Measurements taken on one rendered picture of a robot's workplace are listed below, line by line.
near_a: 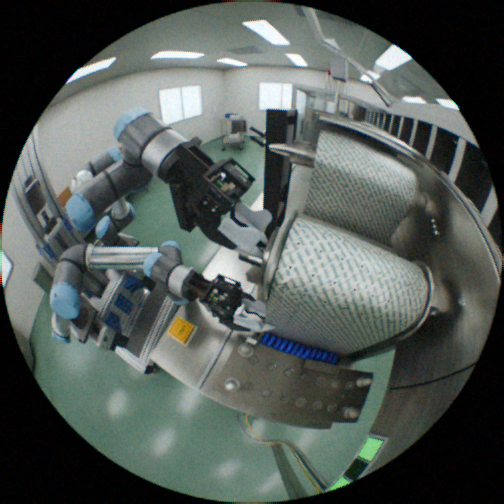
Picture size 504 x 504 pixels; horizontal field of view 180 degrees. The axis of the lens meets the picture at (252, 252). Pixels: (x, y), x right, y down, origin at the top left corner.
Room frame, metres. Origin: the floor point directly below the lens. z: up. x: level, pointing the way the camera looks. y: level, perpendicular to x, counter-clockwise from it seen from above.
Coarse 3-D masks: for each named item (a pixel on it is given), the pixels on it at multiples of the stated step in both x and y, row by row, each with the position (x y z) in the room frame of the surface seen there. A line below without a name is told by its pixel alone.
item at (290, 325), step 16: (272, 304) 0.10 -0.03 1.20; (272, 320) 0.10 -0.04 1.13; (288, 320) 0.09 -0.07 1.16; (304, 320) 0.08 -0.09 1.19; (288, 336) 0.08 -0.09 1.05; (304, 336) 0.07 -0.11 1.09; (320, 336) 0.06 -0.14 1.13; (336, 336) 0.05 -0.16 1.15; (352, 336) 0.04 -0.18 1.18; (368, 336) 0.03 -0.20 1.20; (336, 352) 0.02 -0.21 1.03
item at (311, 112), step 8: (312, 112) 0.39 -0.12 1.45; (320, 112) 0.39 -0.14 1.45; (328, 112) 0.41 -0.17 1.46; (312, 120) 0.40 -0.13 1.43; (328, 120) 0.38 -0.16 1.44; (336, 120) 0.37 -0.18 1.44; (344, 120) 0.36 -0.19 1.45; (352, 120) 0.36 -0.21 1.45; (352, 128) 0.35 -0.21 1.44; (360, 128) 0.35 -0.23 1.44; (368, 128) 0.34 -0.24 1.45; (376, 136) 0.37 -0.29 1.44; (384, 136) 0.32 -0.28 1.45; (392, 144) 0.35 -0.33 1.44; (400, 144) 0.31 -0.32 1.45; (408, 152) 0.30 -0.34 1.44; (416, 152) 0.29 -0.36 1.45; (424, 160) 0.28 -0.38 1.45; (432, 168) 0.26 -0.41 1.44
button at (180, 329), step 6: (180, 318) 0.16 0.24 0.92; (174, 324) 0.13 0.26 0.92; (180, 324) 0.13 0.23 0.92; (186, 324) 0.14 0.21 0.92; (174, 330) 0.11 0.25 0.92; (180, 330) 0.11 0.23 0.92; (186, 330) 0.12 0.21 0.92; (192, 330) 0.12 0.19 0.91; (174, 336) 0.09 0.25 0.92; (180, 336) 0.09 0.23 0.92; (186, 336) 0.10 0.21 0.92; (186, 342) 0.08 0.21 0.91
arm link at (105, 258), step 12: (72, 252) 0.19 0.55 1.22; (84, 252) 0.22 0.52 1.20; (96, 252) 0.24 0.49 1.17; (108, 252) 0.26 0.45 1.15; (120, 252) 0.27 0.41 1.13; (132, 252) 0.29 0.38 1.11; (144, 252) 0.30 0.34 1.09; (168, 252) 0.33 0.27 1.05; (180, 252) 0.36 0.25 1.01; (84, 264) 0.19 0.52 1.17; (96, 264) 0.21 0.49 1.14; (108, 264) 0.23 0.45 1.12; (120, 264) 0.24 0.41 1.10; (132, 264) 0.26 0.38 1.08
